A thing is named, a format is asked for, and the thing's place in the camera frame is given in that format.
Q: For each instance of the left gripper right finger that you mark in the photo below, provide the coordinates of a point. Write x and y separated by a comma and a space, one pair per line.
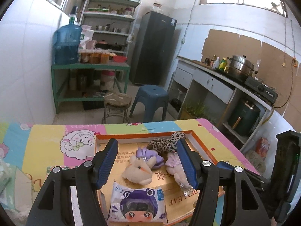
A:
188, 167

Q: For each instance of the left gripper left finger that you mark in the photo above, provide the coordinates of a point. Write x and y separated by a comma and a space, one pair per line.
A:
52, 205

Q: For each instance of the beige plush with purple bow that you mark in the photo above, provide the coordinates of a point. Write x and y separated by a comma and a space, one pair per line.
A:
139, 169

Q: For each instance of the leopard print scrunchie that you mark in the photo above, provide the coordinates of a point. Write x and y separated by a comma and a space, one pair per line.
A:
166, 145

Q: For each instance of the green white tissue box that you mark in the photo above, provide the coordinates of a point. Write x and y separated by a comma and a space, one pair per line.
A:
16, 188

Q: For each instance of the colourful cartoon tablecloth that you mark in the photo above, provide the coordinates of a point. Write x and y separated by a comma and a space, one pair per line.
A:
36, 149

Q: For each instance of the pink plush doll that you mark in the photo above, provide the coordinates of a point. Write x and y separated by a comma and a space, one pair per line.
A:
175, 168

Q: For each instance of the dark green air fryer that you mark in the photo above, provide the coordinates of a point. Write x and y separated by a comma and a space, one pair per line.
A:
244, 117

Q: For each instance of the purple cartoon tissue pack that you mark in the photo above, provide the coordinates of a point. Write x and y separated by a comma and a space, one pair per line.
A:
137, 205

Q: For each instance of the orange-rimmed cardboard tray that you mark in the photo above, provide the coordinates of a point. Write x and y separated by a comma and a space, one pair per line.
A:
178, 206

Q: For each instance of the black gas stove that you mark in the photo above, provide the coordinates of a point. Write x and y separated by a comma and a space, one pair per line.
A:
261, 90

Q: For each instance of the round cushioned metal stool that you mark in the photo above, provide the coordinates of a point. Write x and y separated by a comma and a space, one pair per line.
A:
116, 105

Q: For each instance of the white kitchen counter cabinet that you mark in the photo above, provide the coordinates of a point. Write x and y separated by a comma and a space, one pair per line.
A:
194, 84

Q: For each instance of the stainless steel steamer pot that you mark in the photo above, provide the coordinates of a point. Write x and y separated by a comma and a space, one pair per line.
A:
240, 68

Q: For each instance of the white plastic bucket red lid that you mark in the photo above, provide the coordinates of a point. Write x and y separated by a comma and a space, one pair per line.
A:
107, 79

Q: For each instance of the green metal table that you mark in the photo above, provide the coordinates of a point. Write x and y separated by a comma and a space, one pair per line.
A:
81, 82

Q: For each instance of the green detergent bottle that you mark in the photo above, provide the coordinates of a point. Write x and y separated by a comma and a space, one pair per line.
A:
223, 64

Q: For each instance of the blue plastic stool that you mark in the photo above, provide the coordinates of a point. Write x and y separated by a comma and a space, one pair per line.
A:
153, 97

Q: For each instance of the red plastic basin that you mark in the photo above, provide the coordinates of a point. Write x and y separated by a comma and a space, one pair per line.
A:
119, 59

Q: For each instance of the blue water jug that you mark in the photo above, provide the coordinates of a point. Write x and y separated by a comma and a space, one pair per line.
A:
67, 43

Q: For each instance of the black refrigerator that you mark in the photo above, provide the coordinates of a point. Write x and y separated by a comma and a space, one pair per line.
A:
152, 49

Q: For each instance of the white shelving rack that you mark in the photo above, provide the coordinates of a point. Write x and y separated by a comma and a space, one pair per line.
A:
112, 21

